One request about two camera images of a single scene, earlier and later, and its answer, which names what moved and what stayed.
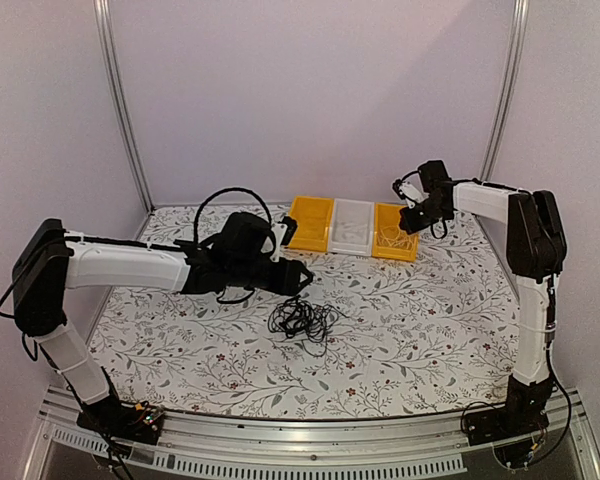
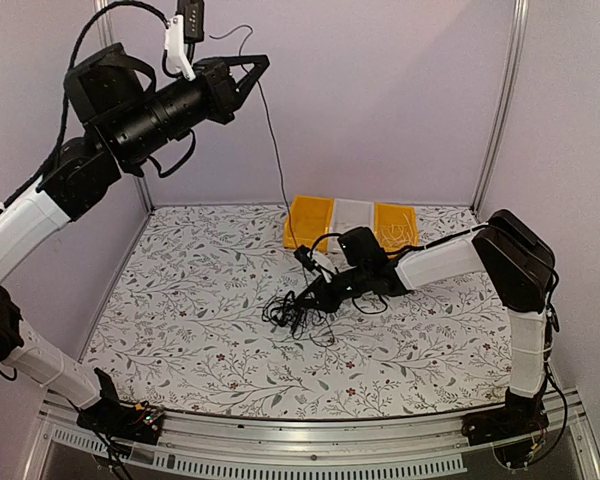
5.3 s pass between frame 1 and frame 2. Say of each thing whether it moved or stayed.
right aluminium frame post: stayed
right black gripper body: moved
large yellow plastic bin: stayed
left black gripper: moved
